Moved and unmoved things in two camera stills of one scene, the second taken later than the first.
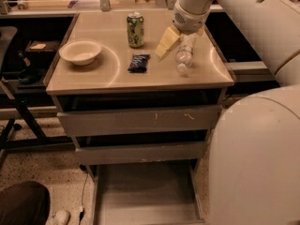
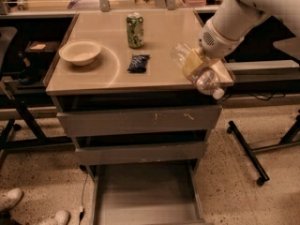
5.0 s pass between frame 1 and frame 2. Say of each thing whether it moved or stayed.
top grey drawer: stayed
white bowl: stayed
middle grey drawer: stayed
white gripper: moved
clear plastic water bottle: moved
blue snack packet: stayed
